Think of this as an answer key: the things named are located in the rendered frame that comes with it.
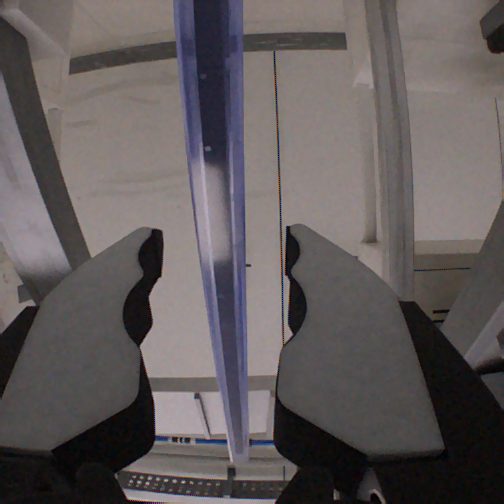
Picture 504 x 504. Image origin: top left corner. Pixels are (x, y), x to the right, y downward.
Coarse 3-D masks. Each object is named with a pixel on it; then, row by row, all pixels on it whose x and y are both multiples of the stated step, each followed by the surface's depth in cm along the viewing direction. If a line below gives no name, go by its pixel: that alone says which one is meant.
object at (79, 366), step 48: (144, 240) 11; (96, 288) 9; (144, 288) 9; (48, 336) 8; (96, 336) 8; (144, 336) 10; (48, 384) 6; (96, 384) 7; (144, 384) 7; (0, 432) 5; (48, 432) 6; (96, 432) 6; (144, 432) 7
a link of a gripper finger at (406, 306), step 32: (416, 320) 8; (416, 352) 7; (448, 352) 7; (448, 384) 6; (480, 384) 6; (448, 416) 6; (480, 416) 6; (448, 448) 5; (480, 448) 5; (384, 480) 5; (416, 480) 5; (448, 480) 5; (480, 480) 5
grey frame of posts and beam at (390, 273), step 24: (384, 0) 50; (384, 48) 51; (384, 72) 51; (384, 96) 52; (384, 120) 52; (408, 120) 52; (384, 144) 52; (408, 144) 52; (384, 168) 53; (408, 168) 52; (384, 192) 54; (408, 192) 53; (384, 216) 55; (408, 216) 53; (384, 240) 55; (408, 240) 53; (408, 264) 54; (408, 288) 54
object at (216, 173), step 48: (192, 0) 7; (240, 0) 7; (192, 48) 8; (240, 48) 8; (192, 96) 9; (240, 96) 9; (192, 144) 9; (240, 144) 10; (192, 192) 10; (240, 192) 11; (240, 240) 12; (240, 288) 13; (240, 336) 15; (240, 384) 18; (240, 432) 23
